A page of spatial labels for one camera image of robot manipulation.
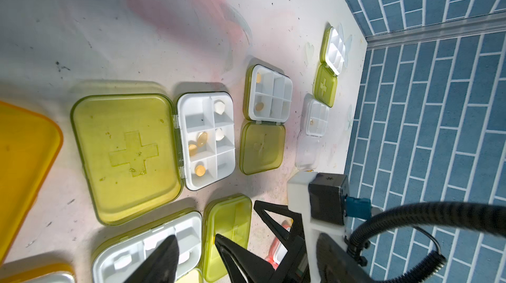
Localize clear pillbox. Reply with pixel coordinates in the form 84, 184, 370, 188
295, 94, 330, 171

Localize orange pillbox back left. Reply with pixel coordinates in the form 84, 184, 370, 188
1, 102, 63, 262

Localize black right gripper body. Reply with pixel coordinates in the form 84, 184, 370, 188
252, 199, 349, 283

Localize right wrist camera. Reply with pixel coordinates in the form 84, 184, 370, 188
287, 171, 373, 237

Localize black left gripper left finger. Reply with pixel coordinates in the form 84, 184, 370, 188
125, 235, 179, 283

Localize pink pillbox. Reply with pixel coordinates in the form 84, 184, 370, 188
265, 237, 287, 269

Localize green pillbox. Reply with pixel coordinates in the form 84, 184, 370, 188
313, 24, 348, 108
92, 209, 202, 282
239, 64, 293, 175
200, 193, 252, 282

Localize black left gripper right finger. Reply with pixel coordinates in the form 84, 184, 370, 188
215, 234, 275, 282

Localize green pillbox sideways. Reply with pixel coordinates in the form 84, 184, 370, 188
71, 92, 235, 226

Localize small orange pillbox front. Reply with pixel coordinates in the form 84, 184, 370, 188
1, 263, 76, 282

